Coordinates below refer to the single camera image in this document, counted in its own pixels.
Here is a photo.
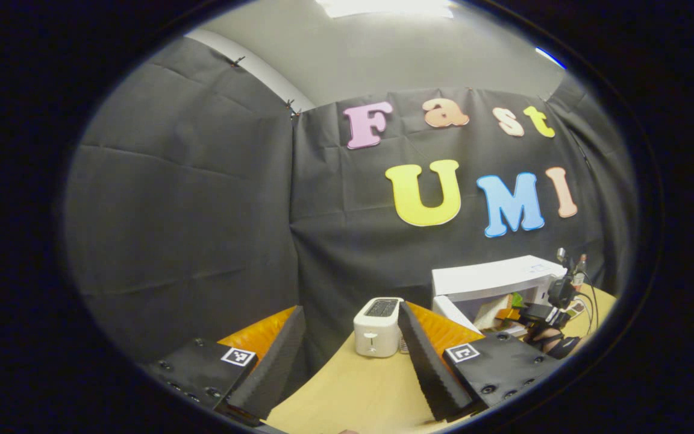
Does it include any black backdrop cloth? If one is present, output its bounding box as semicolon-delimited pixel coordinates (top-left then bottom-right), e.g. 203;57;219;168
64;36;640;374

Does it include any cream toaster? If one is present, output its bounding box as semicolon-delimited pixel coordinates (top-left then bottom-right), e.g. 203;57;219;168
353;297;405;359

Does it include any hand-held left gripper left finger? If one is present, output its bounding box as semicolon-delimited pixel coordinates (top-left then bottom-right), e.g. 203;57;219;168
142;306;307;427

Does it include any large ceiling light panel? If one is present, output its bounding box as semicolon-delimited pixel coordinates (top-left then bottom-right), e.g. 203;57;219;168
316;0;457;19

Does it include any small ceiling light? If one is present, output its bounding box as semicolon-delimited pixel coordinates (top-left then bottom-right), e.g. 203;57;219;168
534;46;568;71

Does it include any black cable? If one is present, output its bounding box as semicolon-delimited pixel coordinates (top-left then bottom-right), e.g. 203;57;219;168
573;271;601;332

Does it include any white microwave oven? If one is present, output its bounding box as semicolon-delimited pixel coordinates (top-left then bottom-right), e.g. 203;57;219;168
431;255;567;338

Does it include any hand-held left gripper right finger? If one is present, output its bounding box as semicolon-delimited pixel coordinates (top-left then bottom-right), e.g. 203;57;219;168
398;301;561;423

